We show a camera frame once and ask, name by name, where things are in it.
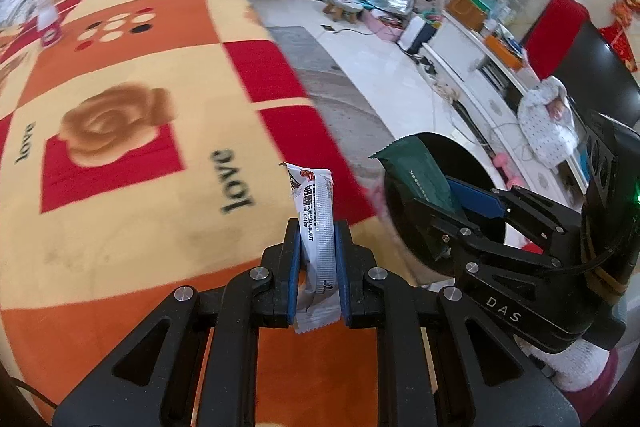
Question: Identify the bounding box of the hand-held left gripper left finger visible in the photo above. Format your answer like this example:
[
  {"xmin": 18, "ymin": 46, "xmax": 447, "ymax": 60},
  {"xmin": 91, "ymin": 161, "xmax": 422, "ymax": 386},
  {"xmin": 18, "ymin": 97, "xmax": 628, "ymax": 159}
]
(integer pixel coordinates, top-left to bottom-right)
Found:
[{"xmin": 52, "ymin": 218, "xmax": 303, "ymax": 427}]

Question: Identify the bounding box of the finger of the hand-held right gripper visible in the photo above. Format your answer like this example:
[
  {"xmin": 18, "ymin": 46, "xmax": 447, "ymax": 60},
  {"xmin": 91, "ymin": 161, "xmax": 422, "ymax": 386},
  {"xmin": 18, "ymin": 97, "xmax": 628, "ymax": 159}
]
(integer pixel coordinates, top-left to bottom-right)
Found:
[
  {"xmin": 399, "ymin": 193, "xmax": 565, "ymax": 279},
  {"xmin": 445, "ymin": 176, "xmax": 585, "ymax": 239}
]

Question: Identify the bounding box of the white dotted cloth doll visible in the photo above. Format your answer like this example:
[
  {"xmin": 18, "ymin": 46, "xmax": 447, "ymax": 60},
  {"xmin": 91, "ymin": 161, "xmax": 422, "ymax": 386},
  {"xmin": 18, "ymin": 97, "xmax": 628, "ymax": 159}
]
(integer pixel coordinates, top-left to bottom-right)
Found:
[{"xmin": 517, "ymin": 77, "xmax": 581, "ymax": 168}]

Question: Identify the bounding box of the white bottle pink label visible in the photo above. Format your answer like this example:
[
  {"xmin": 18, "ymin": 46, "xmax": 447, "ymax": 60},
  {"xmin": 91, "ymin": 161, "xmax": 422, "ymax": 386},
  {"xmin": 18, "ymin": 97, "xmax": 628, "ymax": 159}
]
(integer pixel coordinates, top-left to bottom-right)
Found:
[{"xmin": 37, "ymin": 0, "xmax": 62, "ymax": 48}]

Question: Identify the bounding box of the small wooden stool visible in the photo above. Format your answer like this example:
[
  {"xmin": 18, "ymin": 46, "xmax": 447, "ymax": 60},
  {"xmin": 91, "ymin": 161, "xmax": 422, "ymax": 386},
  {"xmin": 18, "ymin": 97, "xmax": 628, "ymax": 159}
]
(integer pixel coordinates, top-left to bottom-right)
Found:
[{"xmin": 322, "ymin": 0, "xmax": 363, "ymax": 22}]

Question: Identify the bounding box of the orange box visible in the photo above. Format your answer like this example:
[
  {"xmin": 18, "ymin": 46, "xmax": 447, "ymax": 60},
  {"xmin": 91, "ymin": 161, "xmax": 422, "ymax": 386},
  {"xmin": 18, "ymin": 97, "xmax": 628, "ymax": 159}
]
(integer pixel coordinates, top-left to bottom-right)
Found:
[{"xmin": 447, "ymin": 0, "xmax": 488, "ymax": 30}]

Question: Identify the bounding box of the dark green packet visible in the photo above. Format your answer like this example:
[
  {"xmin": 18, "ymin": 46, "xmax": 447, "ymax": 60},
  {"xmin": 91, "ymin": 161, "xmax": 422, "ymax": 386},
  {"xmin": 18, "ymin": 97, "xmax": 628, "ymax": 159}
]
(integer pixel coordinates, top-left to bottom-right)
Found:
[{"xmin": 369, "ymin": 134, "xmax": 459, "ymax": 216}]

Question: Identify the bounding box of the red hanging decoration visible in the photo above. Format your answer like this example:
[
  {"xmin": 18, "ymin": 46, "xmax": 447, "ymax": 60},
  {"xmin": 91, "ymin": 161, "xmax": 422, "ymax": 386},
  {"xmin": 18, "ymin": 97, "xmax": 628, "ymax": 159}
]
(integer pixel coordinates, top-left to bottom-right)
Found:
[{"xmin": 609, "ymin": 0, "xmax": 640, "ymax": 74}]

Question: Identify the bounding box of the person's right hand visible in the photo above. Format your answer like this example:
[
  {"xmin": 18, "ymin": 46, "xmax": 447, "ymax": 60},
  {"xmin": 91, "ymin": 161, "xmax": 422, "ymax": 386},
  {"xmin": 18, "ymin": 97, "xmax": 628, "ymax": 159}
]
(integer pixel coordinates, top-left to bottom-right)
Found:
[{"xmin": 525, "ymin": 339, "xmax": 618, "ymax": 392}]

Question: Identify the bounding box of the black cable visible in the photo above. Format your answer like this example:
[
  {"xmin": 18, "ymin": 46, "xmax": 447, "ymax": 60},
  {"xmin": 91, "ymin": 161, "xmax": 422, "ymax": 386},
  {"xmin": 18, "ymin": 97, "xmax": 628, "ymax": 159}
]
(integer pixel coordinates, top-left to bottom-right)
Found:
[{"xmin": 10, "ymin": 377, "xmax": 59, "ymax": 408}]

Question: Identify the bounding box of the printed fleece blanket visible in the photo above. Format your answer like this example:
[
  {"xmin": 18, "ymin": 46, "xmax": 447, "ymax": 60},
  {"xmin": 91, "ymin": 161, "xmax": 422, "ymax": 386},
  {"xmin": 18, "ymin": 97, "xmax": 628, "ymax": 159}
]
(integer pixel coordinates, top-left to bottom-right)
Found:
[{"xmin": 0, "ymin": 0, "xmax": 381, "ymax": 427}]

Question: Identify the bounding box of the white snack wrapper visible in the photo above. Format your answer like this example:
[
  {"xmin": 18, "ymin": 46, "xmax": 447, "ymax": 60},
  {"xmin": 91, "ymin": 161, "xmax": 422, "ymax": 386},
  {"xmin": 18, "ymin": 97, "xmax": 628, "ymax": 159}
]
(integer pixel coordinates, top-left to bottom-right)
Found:
[{"xmin": 279, "ymin": 162, "xmax": 342, "ymax": 336}]

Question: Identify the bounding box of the pink bag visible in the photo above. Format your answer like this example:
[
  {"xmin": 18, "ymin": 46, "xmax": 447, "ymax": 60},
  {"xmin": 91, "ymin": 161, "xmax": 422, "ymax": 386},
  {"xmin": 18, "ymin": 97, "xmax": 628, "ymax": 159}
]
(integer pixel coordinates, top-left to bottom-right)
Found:
[{"xmin": 362, "ymin": 9, "xmax": 403, "ymax": 42}]

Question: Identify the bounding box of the red cloth cover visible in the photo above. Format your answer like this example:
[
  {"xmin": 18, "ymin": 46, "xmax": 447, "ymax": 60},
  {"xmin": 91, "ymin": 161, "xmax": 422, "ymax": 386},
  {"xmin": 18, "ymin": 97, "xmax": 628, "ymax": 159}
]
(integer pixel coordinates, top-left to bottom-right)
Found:
[{"xmin": 522, "ymin": 0, "xmax": 591, "ymax": 78}]

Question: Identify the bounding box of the black trash bin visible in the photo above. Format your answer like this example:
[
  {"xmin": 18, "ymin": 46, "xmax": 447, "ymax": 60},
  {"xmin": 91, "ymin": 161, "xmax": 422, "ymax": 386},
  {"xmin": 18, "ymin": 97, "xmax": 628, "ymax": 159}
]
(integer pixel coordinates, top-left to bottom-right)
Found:
[{"xmin": 384, "ymin": 132, "xmax": 508, "ymax": 280}]

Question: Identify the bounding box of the pink toy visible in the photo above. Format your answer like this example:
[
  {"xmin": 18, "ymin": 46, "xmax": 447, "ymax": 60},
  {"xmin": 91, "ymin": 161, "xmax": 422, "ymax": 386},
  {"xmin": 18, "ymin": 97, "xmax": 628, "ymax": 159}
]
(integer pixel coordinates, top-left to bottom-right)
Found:
[{"xmin": 492, "ymin": 154, "xmax": 526, "ymax": 188}]

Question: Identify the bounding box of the white tv cabinet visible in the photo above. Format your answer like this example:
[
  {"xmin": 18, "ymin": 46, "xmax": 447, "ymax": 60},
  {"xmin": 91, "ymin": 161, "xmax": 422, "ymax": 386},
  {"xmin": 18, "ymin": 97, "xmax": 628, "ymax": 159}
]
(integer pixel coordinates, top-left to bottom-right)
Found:
[{"xmin": 425, "ymin": 14, "xmax": 591, "ymax": 188}]

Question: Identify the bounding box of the white box appliance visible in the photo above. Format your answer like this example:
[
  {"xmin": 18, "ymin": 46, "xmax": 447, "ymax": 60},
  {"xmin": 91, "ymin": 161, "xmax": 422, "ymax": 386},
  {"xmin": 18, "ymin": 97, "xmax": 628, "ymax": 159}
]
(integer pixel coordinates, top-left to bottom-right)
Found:
[{"xmin": 402, "ymin": 17, "xmax": 436, "ymax": 55}]

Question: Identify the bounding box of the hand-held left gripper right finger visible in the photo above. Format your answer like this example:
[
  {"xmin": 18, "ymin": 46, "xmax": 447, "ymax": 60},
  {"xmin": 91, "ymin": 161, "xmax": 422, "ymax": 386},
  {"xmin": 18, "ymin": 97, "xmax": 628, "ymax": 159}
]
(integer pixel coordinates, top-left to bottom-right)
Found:
[{"xmin": 334, "ymin": 221, "xmax": 581, "ymax": 427}]

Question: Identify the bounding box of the black television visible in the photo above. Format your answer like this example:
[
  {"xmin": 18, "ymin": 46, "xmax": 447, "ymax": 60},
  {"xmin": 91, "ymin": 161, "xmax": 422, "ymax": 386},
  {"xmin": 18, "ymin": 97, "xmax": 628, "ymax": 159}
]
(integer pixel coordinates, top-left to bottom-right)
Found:
[{"xmin": 505, "ymin": 22, "xmax": 640, "ymax": 132}]

